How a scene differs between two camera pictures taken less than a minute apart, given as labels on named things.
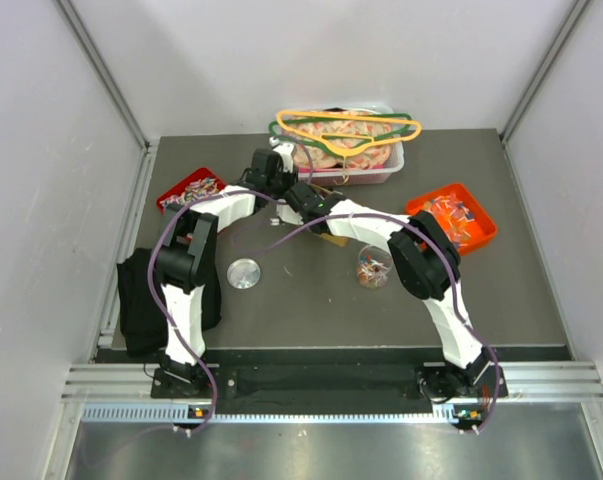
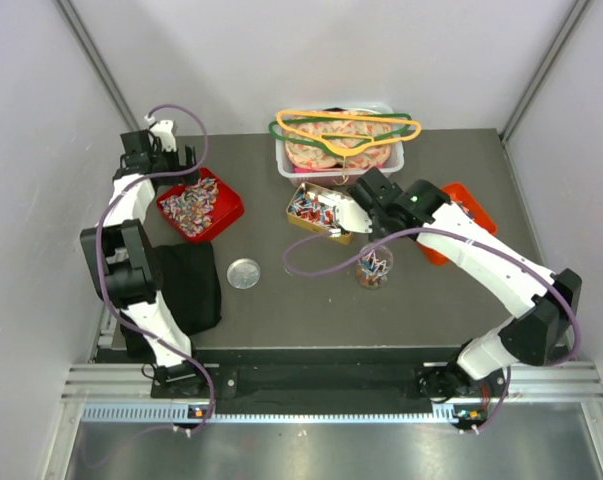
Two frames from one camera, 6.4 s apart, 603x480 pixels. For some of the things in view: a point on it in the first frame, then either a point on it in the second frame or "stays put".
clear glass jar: [373, 266] stays put
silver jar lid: [243, 273] stays put
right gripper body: [306, 218] to [379, 231]
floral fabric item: [347, 138] stays put
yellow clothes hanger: [369, 140] stays put
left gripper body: [281, 183] to [168, 163]
